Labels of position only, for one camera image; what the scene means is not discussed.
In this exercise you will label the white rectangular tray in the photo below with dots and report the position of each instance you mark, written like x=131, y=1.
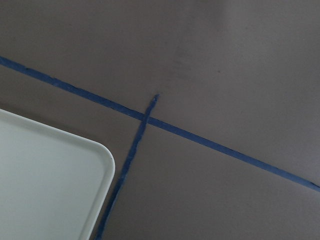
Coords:
x=53, y=183

